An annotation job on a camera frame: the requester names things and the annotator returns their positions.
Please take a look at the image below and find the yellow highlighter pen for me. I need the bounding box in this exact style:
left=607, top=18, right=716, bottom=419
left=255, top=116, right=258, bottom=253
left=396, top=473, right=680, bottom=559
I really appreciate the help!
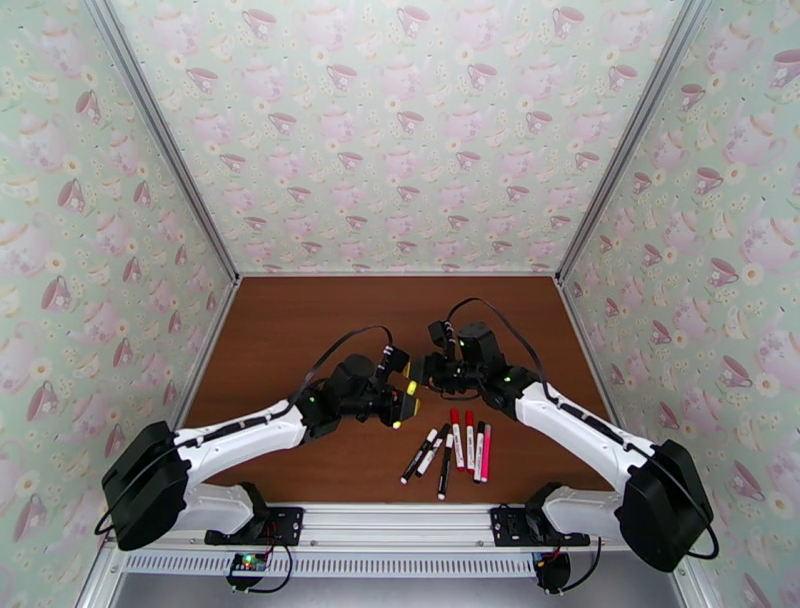
left=391, top=381, right=420, bottom=433

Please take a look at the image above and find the black and white marker pen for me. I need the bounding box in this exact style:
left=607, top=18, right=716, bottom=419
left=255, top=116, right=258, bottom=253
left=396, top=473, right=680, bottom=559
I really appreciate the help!
left=400, top=427, right=439, bottom=486

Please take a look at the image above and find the black whiteboard marker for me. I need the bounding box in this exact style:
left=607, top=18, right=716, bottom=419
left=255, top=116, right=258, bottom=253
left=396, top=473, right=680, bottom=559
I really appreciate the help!
left=416, top=422, right=452, bottom=479
left=472, top=421, right=488, bottom=485

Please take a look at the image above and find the black barrel marker pen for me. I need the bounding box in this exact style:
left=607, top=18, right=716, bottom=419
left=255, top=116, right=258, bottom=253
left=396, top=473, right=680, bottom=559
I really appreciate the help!
left=436, top=432, right=456, bottom=502

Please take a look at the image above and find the perforated metal strip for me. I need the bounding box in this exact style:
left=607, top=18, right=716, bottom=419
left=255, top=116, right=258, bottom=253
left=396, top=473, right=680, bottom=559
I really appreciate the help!
left=121, top=552, right=545, bottom=579

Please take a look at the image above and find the small controller board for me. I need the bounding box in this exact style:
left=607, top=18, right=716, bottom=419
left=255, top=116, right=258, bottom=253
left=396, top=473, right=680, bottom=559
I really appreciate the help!
left=226, top=549, right=271, bottom=592
left=532, top=551, right=573, bottom=595

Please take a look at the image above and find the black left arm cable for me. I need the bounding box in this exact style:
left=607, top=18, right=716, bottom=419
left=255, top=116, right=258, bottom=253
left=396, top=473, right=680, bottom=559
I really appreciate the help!
left=93, top=324, right=395, bottom=539

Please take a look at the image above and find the aluminium back rail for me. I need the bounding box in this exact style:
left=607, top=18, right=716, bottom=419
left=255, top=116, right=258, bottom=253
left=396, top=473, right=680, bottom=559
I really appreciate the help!
left=240, top=271, right=559, bottom=279

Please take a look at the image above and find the aluminium side rail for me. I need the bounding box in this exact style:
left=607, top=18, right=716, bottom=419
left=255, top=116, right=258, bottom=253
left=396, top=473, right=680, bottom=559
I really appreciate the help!
left=168, top=277, right=244, bottom=433
left=556, top=277, right=629, bottom=439

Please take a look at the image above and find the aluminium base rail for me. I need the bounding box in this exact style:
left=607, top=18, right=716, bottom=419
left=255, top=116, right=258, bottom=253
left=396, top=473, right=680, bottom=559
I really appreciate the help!
left=102, top=501, right=696, bottom=554

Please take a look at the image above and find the thin black wire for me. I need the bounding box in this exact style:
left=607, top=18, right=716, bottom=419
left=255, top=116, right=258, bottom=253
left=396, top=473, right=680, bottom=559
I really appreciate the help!
left=562, top=537, right=604, bottom=592
left=249, top=542, right=295, bottom=595

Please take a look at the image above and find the aluminium frame post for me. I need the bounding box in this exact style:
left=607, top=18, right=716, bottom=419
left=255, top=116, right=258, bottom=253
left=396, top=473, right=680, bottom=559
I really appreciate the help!
left=554, top=0, right=718, bottom=286
left=82, top=0, right=244, bottom=284

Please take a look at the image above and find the aluminium frame leg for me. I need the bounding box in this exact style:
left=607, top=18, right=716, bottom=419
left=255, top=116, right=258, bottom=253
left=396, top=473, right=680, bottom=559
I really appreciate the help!
left=673, top=562, right=713, bottom=608
left=74, top=546, right=125, bottom=608

